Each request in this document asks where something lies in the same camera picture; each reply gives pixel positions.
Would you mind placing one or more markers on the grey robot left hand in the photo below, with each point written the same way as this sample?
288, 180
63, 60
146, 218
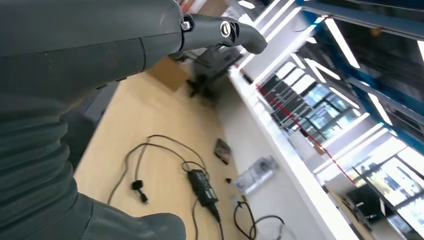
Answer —
82, 39

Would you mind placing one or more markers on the dark flat card pack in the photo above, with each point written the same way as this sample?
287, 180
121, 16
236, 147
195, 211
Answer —
222, 151

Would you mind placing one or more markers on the black power adapter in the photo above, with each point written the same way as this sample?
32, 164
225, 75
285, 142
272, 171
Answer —
202, 187

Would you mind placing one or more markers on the clear plastic bag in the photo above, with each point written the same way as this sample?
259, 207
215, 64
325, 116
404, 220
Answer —
256, 174

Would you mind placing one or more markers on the red barrier belt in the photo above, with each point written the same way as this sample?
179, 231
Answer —
298, 127

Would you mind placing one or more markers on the long ceiling light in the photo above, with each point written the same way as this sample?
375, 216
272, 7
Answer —
341, 43
380, 109

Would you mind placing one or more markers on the black monitor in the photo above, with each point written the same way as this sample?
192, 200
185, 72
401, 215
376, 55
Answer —
364, 203

